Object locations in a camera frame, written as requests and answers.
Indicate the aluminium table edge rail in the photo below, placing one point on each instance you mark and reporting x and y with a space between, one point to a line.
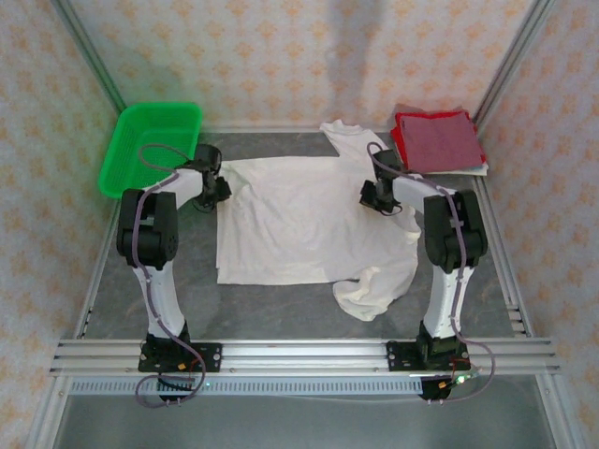
507 280
96 280

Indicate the aluminium mounting rail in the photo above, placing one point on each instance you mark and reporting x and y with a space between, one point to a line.
304 355

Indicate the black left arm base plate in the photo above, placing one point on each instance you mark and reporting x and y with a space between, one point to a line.
210 357

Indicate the pale folded t-shirt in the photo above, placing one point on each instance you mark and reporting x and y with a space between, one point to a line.
477 170

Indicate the white t-shirt with red print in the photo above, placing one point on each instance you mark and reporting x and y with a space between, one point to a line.
304 210

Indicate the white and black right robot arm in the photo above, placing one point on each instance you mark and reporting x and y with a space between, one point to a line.
444 299

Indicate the aluminium frame post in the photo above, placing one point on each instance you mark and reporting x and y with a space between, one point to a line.
88 51
515 51

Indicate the green plastic basket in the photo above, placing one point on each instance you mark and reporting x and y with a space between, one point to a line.
140 126

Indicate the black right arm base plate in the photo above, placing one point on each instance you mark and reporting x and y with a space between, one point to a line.
398 357

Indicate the maroon folded t-shirt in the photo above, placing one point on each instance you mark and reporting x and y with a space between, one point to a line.
440 140

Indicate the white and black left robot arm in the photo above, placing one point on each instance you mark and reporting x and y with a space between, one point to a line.
159 299

